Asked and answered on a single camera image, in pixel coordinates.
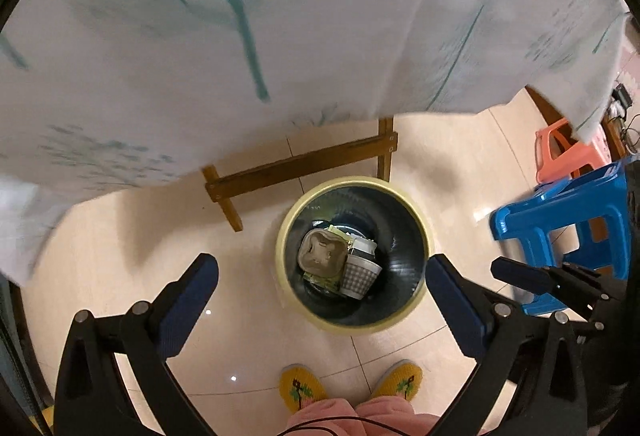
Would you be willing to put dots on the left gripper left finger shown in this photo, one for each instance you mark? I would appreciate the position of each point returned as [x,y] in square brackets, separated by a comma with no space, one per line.
[181,303]

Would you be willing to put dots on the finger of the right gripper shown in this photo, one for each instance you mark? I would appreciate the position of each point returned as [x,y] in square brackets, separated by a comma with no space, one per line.
[566,282]

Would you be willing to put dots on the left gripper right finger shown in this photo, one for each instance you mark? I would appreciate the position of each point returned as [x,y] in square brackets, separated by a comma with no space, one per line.
[463,305]

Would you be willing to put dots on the yellow green snack bag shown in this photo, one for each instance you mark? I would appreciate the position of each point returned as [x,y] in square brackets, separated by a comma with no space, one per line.
[330,285]

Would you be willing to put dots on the yellow rim trash bin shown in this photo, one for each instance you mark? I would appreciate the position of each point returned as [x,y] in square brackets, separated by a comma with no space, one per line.
[370,208]

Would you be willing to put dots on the blue plastic stool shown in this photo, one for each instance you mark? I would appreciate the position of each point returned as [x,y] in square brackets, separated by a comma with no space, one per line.
[595,204]

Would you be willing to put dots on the right yellow slipper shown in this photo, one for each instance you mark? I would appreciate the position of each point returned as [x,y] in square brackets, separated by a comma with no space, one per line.
[401,380]

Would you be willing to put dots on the yellow slipper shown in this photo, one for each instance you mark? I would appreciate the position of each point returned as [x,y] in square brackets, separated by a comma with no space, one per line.
[299,388]
[401,380]

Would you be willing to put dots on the left yellow slipper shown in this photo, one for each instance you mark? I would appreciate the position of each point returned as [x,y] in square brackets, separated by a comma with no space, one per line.
[299,388]

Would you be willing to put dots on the tree print tablecloth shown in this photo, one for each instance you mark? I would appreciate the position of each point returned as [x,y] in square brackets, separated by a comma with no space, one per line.
[98,96]

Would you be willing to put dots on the wooden table leg frame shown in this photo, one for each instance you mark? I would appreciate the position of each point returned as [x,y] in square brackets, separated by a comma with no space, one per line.
[221,189]

